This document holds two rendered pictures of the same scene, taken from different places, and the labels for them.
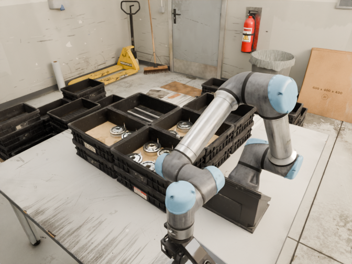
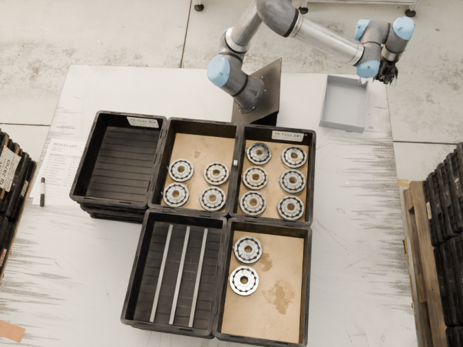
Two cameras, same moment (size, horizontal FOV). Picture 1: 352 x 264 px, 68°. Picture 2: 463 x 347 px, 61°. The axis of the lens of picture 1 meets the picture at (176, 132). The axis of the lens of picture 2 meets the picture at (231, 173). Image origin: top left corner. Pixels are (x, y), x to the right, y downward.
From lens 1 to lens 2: 1.73 m
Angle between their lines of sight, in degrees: 73
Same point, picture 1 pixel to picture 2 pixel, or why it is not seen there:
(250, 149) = (234, 71)
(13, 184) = not seen: outside the picture
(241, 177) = (259, 84)
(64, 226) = (390, 242)
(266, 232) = not seen: hidden behind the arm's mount
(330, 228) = not seen: hidden behind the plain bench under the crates
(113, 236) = (362, 189)
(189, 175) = (379, 34)
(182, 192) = (406, 20)
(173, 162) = (373, 51)
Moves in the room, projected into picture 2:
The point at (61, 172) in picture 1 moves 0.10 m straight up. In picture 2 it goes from (339, 333) to (345, 331)
